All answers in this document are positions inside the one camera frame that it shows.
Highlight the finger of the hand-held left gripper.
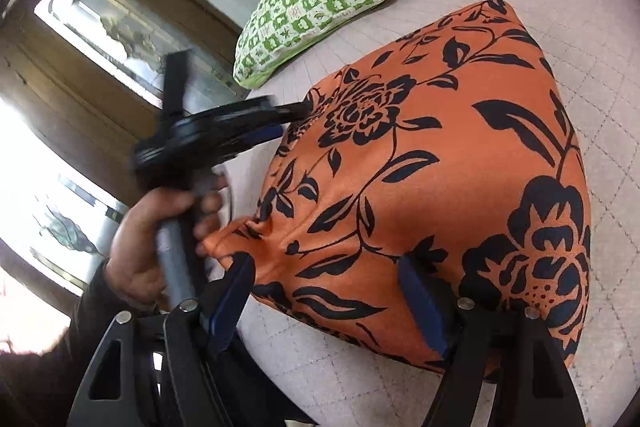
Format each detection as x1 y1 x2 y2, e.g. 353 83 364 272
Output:
235 123 285 155
235 95 312 120

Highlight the green white patterned pillow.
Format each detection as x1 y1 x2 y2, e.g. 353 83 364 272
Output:
233 0 395 90

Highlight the person's left forearm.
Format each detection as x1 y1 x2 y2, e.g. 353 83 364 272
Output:
0 261 168 427

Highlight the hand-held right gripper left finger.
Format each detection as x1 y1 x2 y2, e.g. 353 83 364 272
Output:
67 253 301 427

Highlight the wooden glazed door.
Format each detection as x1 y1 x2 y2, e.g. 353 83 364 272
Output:
0 0 251 308

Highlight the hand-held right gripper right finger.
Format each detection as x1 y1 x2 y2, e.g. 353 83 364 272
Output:
398 255 587 427

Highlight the beige sofa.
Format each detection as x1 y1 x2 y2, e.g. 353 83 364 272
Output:
220 0 640 427

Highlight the orange floral garment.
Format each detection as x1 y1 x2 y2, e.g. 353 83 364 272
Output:
202 0 592 384

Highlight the person's left hand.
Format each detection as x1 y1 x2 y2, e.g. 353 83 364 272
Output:
107 174 229 304

